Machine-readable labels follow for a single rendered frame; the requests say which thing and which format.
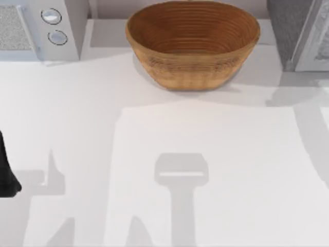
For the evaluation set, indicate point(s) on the brown wooden basket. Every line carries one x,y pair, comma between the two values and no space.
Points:
192,38

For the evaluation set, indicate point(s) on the pale microwave oven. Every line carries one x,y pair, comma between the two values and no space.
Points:
69,31

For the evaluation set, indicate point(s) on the small microwave knob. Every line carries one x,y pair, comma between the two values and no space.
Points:
57,37

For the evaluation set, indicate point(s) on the large microwave knob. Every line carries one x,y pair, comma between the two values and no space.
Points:
51,16

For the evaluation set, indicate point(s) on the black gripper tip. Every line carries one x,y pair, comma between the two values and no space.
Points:
6,175

